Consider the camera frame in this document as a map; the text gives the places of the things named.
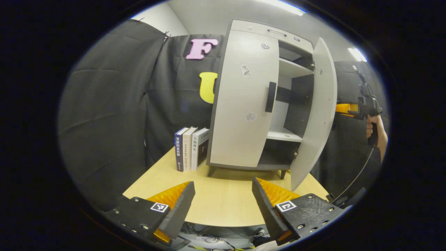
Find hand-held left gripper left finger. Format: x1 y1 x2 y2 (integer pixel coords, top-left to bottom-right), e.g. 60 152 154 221
104 181 196 246

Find white cabinet shelf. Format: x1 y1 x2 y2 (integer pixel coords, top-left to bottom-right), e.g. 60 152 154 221
267 127 303 143
279 58 314 78

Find beige book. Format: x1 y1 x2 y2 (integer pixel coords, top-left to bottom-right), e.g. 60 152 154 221
183 127 198 172

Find large ceiling light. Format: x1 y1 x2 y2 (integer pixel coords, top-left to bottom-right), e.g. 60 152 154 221
256 0 307 17

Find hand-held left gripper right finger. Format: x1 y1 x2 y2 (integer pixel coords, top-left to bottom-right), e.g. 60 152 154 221
252 177 352 246

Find grey cabinet door dice stickers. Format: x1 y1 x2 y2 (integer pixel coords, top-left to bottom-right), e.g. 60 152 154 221
290 37 338 191

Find black backdrop cloth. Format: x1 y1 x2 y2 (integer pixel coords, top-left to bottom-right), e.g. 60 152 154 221
57 19 391 211

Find black door handle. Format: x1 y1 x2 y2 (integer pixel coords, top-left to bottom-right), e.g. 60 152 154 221
265 82 277 113

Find small ceiling light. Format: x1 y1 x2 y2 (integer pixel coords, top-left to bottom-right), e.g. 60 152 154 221
347 47 367 62

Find white book dark cover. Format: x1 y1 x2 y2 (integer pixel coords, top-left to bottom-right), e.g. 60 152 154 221
191 128 210 171

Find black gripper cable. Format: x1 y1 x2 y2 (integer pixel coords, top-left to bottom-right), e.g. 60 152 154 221
328 146 375 204

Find grey cabinet door checkered sticker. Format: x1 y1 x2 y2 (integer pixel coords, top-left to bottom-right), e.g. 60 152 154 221
208 30 280 168

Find grey cabinet drawer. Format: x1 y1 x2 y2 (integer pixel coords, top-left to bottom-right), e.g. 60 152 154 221
230 19 315 53

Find dark blue book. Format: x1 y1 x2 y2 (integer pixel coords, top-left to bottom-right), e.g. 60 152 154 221
174 127 190 172

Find grey double-door shoe cabinet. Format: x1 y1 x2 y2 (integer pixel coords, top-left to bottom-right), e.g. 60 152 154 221
206 19 338 191

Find tangle of black cables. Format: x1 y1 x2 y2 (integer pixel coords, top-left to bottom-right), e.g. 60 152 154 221
185 225 269 250

